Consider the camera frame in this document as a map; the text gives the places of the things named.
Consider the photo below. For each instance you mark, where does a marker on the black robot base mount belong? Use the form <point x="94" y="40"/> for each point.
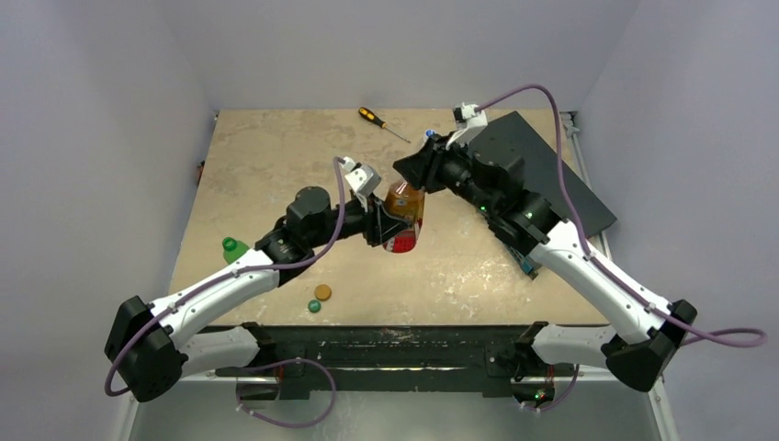
<point x="495" y="361"/>

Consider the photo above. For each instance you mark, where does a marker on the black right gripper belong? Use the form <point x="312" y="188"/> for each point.
<point x="434" y="168"/>

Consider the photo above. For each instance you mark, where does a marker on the orange bottle cap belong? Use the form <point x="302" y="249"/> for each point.
<point x="323" y="292"/>

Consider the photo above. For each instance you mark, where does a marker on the green plastic bottle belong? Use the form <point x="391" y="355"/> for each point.
<point x="233" y="249"/>

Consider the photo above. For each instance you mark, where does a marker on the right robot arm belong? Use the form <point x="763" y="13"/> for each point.
<point x="643" y="330"/>

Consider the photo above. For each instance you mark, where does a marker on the yellow-black screwdriver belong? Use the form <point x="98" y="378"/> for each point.
<point x="370" y="116"/>

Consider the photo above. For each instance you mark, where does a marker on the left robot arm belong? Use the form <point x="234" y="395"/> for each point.
<point x="145" y="344"/>

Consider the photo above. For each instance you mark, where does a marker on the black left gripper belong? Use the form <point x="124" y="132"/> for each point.
<point x="383" y="224"/>

